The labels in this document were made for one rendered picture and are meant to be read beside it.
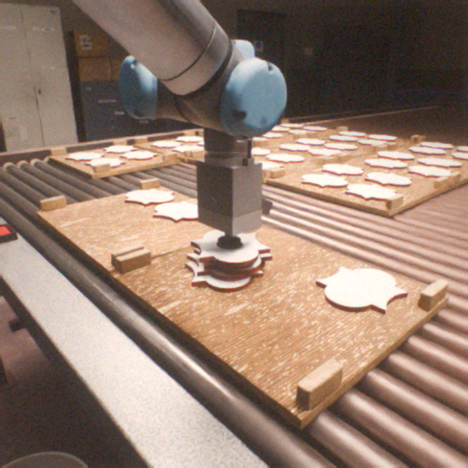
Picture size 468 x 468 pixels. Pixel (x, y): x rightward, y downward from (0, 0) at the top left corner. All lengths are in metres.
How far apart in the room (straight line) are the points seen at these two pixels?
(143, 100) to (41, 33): 4.85
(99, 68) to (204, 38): 5.26
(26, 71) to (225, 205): 4.76
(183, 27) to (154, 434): 0.38
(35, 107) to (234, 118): 4.94
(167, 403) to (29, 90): 4.94
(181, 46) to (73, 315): 0.43
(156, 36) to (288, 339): 0.37
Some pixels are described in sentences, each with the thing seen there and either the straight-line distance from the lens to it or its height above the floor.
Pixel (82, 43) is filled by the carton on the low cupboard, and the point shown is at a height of 1.54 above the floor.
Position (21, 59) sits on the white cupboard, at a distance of 5.27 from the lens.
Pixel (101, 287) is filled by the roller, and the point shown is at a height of 0.92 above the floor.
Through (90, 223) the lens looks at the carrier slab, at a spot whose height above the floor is 0.94.
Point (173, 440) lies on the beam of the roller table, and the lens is 0.45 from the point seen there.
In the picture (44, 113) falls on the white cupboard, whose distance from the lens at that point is 5.33.
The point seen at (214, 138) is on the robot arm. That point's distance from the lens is 0.59.
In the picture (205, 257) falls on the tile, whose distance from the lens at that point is 0.63.
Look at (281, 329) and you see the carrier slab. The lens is 0.55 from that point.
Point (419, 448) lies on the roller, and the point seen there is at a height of 0.92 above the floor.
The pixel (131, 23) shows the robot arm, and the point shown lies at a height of 1.29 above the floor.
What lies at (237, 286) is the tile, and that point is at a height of 0.95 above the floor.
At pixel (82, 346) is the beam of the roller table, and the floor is 0.92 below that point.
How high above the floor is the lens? 1.25
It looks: 22 degrees down
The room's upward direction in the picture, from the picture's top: straight up
